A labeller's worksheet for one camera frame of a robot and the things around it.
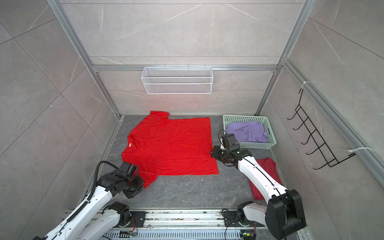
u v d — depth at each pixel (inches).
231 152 24.8
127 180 25.0
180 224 28.7
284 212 15.9
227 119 44.5
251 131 42.5
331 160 22.8
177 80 39.7
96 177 21.5
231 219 28.7
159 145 39.5
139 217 29.2
